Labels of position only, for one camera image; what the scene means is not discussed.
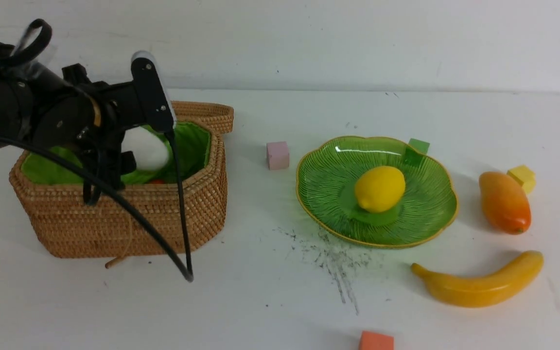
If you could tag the white toy radish with leaves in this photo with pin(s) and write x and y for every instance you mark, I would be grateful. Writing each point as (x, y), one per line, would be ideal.
(149, 152)

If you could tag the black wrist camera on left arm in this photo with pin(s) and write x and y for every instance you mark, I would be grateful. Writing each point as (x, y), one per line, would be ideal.
(154, 100)

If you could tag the yellow toy lemon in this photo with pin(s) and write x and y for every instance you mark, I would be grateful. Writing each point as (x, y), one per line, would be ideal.
(380, 189)

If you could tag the woven wicker basket lid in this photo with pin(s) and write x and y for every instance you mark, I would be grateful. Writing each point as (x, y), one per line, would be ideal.
(217, 117)

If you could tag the pink foam cube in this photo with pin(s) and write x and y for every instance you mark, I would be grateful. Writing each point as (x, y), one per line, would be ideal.
(277, 155)

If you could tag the green foam cube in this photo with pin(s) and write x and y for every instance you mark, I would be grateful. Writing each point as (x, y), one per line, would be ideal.
(421, 147)

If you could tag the green glass leaf plate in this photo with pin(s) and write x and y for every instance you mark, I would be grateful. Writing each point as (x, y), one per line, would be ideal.
(325, 181)

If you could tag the woven wicker basket green lining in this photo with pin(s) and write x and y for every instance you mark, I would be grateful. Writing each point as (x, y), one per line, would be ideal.
(52, 198)

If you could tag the yellow toy banana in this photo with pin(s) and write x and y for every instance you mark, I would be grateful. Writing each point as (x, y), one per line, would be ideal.
(485, 291)

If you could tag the yellow foam cube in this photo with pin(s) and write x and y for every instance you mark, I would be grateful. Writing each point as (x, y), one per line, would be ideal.
(524, 176)

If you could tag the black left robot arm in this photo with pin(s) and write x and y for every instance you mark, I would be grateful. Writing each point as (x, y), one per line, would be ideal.
(18, 66)

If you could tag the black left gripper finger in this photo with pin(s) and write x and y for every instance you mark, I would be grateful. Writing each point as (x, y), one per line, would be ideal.
(108, 164)

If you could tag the orange foam cube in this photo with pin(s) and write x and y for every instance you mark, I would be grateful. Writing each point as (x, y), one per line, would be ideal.
(376, 341)

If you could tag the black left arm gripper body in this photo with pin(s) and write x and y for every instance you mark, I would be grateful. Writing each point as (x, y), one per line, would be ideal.
(64, 107)

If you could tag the orange toy mango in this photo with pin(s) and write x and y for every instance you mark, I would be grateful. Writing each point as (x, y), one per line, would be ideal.
(504, 203)

